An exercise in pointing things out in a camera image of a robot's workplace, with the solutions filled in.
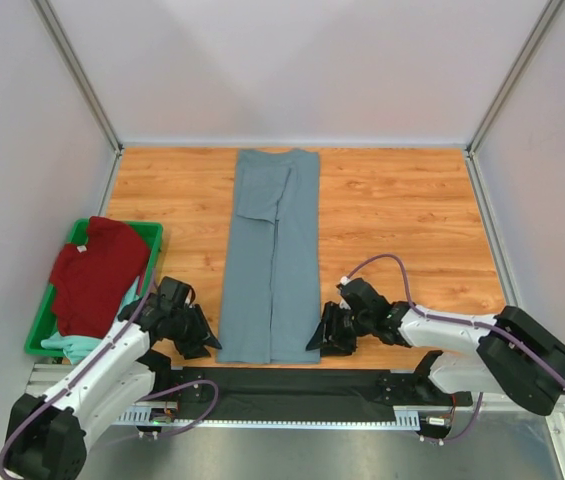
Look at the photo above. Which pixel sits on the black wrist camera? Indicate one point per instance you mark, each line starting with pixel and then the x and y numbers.
pixel 360 296
pixel 174 294

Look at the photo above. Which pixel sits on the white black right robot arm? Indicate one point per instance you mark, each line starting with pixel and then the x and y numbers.
pixel 507 353

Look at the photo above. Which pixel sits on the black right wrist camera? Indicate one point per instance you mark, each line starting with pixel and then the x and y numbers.
pixel 360 296

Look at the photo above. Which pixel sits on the aluminium back rail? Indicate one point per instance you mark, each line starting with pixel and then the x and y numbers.
pixel 296 144

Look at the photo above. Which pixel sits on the blue grey t shirt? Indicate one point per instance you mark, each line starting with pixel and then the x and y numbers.
pixel 271 303

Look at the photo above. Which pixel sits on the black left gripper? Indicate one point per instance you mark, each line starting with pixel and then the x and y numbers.
pixel 192 348

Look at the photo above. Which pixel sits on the black base mat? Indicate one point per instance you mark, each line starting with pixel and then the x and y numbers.
pixel 296 395

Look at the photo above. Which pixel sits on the aluminium frame post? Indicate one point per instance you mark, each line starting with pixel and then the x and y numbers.
pixel 514 75
pixel 59 37

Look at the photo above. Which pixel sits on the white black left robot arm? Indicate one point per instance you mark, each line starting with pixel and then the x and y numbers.
pixel 49 436

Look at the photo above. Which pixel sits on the aluminium frame post left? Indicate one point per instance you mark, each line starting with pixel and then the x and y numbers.
pixel 59 37

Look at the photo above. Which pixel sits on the mint green t shirt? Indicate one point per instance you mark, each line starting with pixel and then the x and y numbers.
pixel 77 347

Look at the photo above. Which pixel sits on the aluminium frame post right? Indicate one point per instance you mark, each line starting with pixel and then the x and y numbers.
pixel 514 75

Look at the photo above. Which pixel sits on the red t shirt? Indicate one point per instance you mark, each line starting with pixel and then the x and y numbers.
pixel 91 279

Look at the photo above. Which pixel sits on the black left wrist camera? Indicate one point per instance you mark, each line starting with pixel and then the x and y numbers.
pixel 174 294

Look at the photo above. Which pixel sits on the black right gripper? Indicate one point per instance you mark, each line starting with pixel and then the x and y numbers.
pixel 343 347

